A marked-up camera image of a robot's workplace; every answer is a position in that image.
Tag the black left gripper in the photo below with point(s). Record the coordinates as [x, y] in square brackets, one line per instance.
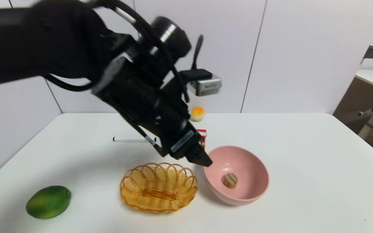
[184, 143]

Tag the small wooden cylinder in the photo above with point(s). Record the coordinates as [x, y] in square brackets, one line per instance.
[230, 181]

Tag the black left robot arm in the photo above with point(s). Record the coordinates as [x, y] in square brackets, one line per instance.
[28, 42]

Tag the pink bowl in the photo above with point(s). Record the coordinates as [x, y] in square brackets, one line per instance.
[251, 168]

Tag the red drink carton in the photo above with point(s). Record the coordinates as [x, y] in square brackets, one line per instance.
[202, 137]

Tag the cream orange toy bun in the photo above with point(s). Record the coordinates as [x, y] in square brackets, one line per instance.
[198, 113]

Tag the yellow woven basket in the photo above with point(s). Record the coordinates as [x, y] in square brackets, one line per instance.
[159, 189]

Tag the white marker pen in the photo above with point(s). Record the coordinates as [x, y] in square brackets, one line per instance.
[128, 139]

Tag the green mango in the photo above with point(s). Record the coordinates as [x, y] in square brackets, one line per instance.
[49, 202]

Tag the white desk with beige panel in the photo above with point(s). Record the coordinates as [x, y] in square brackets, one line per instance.
[358, 103]

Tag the black monitor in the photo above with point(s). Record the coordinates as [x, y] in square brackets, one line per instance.
[371, 52]

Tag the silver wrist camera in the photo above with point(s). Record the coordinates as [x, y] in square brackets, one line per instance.
[207, 85]

